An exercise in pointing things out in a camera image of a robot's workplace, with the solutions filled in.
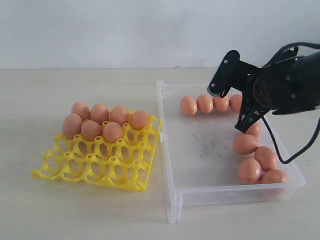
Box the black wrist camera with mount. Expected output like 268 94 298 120
207 49 259 98

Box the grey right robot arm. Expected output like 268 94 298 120
235 49 320 133

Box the black camera cable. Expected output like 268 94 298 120
261 42 320 165

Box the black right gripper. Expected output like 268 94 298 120
234 46 300 133

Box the yellow plastic egg tray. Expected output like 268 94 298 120
31 115 161 192

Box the clear plastic storage box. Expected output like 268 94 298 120
156 80 306 224

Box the brown egg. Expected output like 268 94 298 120
90 103 110 125
260 169 289 184
196 94 214 114
71 101 91 121
130 110 150 130
238 158 262 185
62 113 83 139
254 146 277 172
80 120 102 141
102 122 124 143
229 94 243 113
232 134 260 155
109 105 129 126
212 96 230 112
180 96 198 116
246 122 260 137

